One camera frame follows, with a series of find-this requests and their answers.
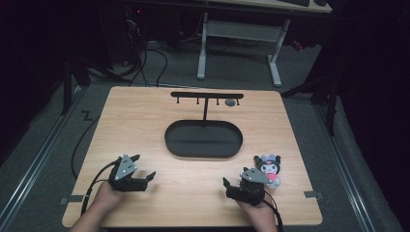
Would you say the black metal stand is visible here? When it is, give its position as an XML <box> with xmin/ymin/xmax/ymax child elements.
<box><xmin>59</xmin><ymin>52</ymin><xmax>93</xmax><ymax>117</ymax></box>
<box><xmin>279</xmin><ymin>69</ymin><xmax>342</xmax><ymax>137</ymax></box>

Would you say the black and white plush toy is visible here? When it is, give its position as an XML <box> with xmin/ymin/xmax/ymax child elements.
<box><xmin>253</xmin><ymin>154</ymin><xmax>282</xmax><ymax>190</ymax></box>

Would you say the black computer tower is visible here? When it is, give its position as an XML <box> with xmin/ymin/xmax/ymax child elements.
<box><xmin>124</xmin><ymin>5</ymin><xmax>148</xmax><ymax>67</ymax></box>

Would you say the black hook stand with tray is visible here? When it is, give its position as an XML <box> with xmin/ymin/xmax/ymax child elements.
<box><xmin>163</xmin><ymin>91</ymin><xmax>245</xmax><ymax>160</ymax></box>

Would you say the left hand-held gripper cable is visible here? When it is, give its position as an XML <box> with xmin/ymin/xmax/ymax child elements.
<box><xmin>80</xmin><ymin>159</ymin><xmax>121</xmax><ymax>217</ymax></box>

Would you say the bundle of black floor cables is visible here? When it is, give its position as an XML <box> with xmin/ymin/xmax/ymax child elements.
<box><xmin>86</xmin><ymin>38</ymin><xmax>170</xmax><ymax>89</ymax></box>

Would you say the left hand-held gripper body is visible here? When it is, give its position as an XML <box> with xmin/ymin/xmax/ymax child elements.
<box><xmin>107</xmin><ymin>154</ymin><xmax>149</xmax><ymax>193</ymax></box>

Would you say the metal floor rail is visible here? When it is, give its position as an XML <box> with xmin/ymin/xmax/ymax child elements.
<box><xmin>312</xmin><ymin>102</ymin><xmax>378</xmax><ymax>232</ymax></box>
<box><xmin>0</xmin><ymin>84</ymin><xmax>86</xmax><ymax>226</ymax></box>

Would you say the person's right hand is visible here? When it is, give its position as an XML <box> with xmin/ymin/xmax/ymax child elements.
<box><xmin>236</xmin><ymin>194</ymin><xmax>276</xmax><ymax>224</ymax></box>

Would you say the right hand-held gripper cable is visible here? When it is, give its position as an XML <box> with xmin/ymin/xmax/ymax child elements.
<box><xmin>262</xmin><ymin>188</ymin><xmax>285</xmax><ymax>232</ymax></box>

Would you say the black keyboard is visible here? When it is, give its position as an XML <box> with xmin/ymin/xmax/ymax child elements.
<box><xmin>278</xmin><ymin>0</ymin><xmax>311</xmax><ymax>8</ymax></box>

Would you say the grey tape strip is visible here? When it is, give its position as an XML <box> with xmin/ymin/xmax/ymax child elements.
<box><xmin>304</xmin><ymin>189</ymin><xmax>324</xmax><ymax>199</ymax></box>
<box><xmin>59</xmin><ymin>194</ymin><xmax>85</xmax><ymax>206</ymax></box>

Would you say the white desk frame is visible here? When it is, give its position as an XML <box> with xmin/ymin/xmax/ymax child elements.
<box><xmin>195</xmin><ymin>0</ymin><xmax>333</xmax><ymax>89</ymax></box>

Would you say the person's left hand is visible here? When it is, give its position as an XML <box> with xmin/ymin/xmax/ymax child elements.
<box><xmin>92</xmin><ymin>181</ymin><xmax>126</xmax><ymax>212</ymax></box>

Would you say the hand-held gripper cable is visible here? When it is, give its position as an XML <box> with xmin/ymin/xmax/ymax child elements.
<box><xmin>80</xmin><ymin>159</ymin><xmax>121</xmax><ymax>217</ymax></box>
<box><xmin>262</xmin><ymin>188</ymin><xmax>285</xmax><ymax>232</ymax></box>

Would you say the black floor cable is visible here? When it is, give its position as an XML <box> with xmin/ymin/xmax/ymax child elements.
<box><xmin>70</xmin><ymin>110</ymin><xmax>102</xmax><ymax>180</ymax></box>

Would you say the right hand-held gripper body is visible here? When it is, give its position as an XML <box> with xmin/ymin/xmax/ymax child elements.
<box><xmin>225</xmin><ymin>166</ymin><xmax>274</xmax><ymax>207</ymax></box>

